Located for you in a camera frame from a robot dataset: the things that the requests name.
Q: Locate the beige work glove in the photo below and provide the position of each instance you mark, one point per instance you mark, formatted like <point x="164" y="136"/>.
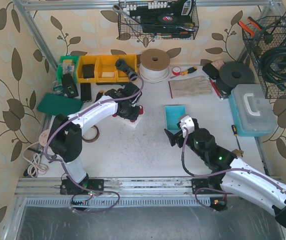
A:
<point x="195" y="86"/>

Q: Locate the yellow black nut driver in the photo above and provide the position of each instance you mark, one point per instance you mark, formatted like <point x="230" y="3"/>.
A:
<point x="186" y="72"/>

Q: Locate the red white tape roll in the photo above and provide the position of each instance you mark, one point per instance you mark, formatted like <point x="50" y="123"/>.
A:
<point x="176" y="71"/>

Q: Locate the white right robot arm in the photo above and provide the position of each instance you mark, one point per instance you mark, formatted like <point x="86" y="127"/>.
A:
<point x="230" y="174"/>

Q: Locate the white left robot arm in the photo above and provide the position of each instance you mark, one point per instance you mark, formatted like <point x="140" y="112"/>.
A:
<point x="64" y="142"/>

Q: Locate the small teal parts tray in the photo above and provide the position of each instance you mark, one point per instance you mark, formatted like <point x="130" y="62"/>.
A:
<point x="172" y="114"/>

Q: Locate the teal clear lid toolbox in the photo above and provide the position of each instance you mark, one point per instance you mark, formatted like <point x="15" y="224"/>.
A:
<point x="251" y="112"/>

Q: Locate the wire basket with tools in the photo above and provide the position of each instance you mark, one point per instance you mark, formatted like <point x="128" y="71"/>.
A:
<point x="162" y="19"/>

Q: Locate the black remote-like block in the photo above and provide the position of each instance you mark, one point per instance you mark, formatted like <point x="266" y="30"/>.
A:
<point x="86" y="95"/>

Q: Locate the yellow storage bins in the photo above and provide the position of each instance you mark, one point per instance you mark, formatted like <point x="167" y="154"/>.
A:
<point x="105" y="70"/>

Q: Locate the thin black screwdriver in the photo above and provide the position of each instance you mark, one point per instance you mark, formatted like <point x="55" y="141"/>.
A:
<point x="99" y="95"/>

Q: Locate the small black yellow screwdriver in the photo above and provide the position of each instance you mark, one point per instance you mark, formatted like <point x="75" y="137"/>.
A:
<point x="235" y="134"/>

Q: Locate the brown packing tape roll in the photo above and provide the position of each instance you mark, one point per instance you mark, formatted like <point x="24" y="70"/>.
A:
<point x="91" y="135"/>

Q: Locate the wire basket with hose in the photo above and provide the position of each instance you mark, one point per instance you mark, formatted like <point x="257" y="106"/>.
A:
<point x="267" y="51"/>

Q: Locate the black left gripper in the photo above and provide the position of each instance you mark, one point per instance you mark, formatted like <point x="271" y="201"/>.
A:
<point x="130" y="112"/>

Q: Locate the white four-peg base plate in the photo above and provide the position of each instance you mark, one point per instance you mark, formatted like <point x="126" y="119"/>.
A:
<point x="128" y="122"/>

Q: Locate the white cable spool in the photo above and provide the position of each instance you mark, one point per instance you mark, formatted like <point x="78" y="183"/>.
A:
<point x="154" y="66"/>

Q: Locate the dark grey pipe fitting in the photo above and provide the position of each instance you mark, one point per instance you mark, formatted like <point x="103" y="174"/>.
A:
<point x="122" y="66"/>

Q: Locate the dark grey empty spool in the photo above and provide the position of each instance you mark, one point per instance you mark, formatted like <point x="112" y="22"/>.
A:
<point x="233" y="73"/>

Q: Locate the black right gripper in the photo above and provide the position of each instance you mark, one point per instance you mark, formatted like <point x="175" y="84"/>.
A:
<point x="178" y="137"/>

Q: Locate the black rectangular case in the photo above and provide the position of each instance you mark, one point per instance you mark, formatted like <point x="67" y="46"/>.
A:
<point x="211" y="71"/>

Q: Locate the orange handled pliers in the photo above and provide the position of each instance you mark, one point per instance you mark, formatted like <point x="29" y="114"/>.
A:
<point x="253" y="23"/>

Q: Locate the round beige sanding disc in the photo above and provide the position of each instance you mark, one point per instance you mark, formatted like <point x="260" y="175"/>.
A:
<point x="43" y="137"/>

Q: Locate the black green battery device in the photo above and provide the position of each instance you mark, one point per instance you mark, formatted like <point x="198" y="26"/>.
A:
<point x="69" y="86"/>

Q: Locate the green storage bin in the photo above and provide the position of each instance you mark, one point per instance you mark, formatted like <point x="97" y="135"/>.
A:
<point x="67" y="65"/>

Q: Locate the sandpaper sheet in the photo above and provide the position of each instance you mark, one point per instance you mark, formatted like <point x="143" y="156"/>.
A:
<point x="218" y="63"/>

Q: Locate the black box in bin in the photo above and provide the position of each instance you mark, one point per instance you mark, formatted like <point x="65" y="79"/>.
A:
<point x="88" y="71"/>

